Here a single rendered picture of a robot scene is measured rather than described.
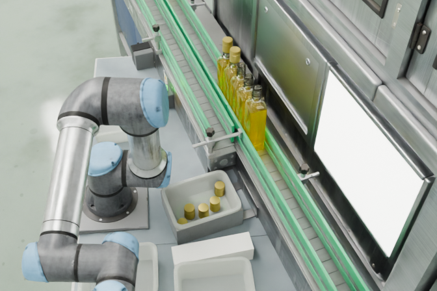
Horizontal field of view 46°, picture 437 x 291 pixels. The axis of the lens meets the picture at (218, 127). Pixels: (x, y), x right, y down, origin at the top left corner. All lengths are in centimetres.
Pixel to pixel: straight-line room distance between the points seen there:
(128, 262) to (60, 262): 13
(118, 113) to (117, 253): 33
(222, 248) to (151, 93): 59
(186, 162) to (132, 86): 71
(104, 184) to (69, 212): 53
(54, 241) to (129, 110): 34
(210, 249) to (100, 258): 60
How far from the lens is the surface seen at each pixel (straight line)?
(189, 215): 168
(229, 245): 160
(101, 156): 160
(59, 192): 113
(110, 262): 105
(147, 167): 152
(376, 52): 128
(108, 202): 170
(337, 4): 140
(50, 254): 108
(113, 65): 231
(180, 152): 191
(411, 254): 63
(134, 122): 123
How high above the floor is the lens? 218
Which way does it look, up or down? 46 degrees down
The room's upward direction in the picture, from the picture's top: straight up
